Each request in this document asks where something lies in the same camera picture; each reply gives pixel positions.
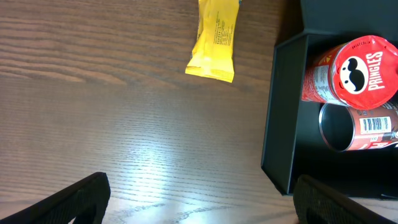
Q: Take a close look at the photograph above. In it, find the black open gift box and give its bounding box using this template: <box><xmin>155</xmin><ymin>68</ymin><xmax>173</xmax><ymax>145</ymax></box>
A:
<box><xmin>261</xmin><ymin>0</ymin><xmax>397</xmax><ymax>200</ymax></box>

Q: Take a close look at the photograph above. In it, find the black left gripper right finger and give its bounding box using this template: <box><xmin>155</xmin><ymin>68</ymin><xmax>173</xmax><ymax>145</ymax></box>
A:
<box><xmin>293</xmin><ymin>175</ymin><xmax>395</xmax><ymax>224</ymax></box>

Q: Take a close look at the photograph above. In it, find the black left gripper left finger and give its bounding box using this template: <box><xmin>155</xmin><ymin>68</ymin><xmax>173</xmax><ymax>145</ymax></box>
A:
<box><xmin>1</xmin><ymin>172</ymin><xmax>111</xmax><ymax>224</ymax></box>

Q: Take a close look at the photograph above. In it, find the long yellow snack packet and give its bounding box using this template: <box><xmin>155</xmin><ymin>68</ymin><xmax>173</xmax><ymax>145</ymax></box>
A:
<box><xmin>185</xmin><ymin>0</ymin><xmax>241</xmax><ymax>83</ymax></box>

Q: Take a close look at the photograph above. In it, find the dark red Pringles can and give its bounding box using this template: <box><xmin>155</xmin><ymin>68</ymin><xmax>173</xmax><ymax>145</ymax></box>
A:
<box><xmin>318</xmin><ymin>101</ymin><xmax>397</xmax><ymax>152</ymax></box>

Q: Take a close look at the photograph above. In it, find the bright red Pringles can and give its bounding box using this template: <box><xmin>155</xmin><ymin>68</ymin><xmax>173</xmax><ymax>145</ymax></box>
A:
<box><xmin>301</xmin><ymin>35</ymin><xmax>397</xmax><ymax>110</ymax></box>

